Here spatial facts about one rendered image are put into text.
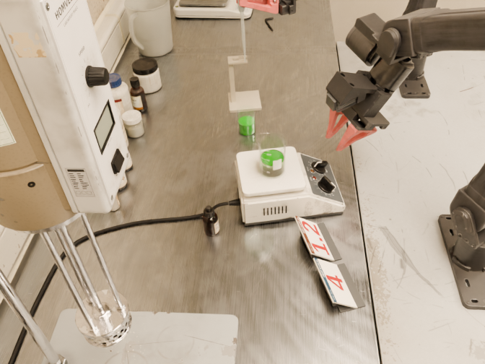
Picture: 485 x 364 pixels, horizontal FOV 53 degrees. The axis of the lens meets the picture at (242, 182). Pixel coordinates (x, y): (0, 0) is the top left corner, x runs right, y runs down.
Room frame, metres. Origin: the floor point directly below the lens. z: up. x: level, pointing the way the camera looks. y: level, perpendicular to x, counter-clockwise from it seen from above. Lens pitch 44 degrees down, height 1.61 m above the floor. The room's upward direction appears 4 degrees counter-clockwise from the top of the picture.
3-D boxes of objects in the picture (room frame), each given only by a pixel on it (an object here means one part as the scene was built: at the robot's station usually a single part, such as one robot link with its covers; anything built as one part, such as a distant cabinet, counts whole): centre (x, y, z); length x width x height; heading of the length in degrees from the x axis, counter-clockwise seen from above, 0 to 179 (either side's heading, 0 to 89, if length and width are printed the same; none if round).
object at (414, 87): (1.10, -0.46, 0.94); 0.20 x 0.07 x 0.08; 173
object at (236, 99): (1.03, -0.02, 0.96); 0.08 x 0.08 x 0.13; 2
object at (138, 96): (1.04, 0.25, 0.94); 0.04 x 0.04 x 0.09
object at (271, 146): (0.68, -0.06, 1.02); 0.06 x 0.05 x 0.08; 46
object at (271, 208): (0.68, -0.08, 0.94); 0.22 x 0.13 x 0.08; 94
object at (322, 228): (0.56, -0.13, 0.92); 0.09 x 0.06 x 0.04; 12
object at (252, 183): (0.68, -0.05, 0.98); 0.12 x 0.12 x 0.01; 4
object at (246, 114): (0.91, -0.02, 0.93); 0.04 x 0.04 x 0.06
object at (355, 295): (0.46, -0.15, 0.92); 0.09 x 0.06 x 0.04; 12
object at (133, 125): (0.94, 0.25, 0.93); 0.05 x 0.05 x 0.05
